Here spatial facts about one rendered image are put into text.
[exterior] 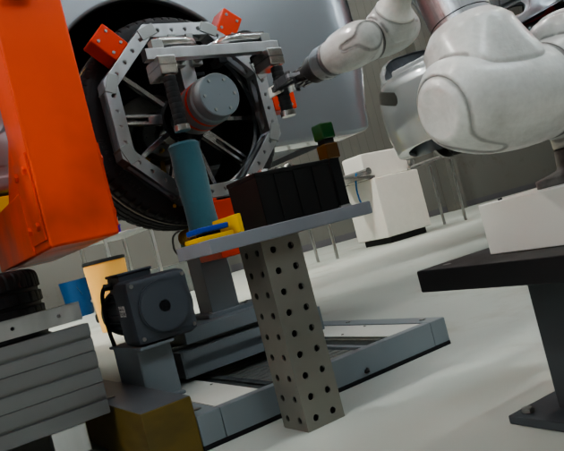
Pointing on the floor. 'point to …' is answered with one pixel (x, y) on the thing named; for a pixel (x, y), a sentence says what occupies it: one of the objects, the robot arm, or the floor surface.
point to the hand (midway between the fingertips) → (281, 89)
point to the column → (292, 333)
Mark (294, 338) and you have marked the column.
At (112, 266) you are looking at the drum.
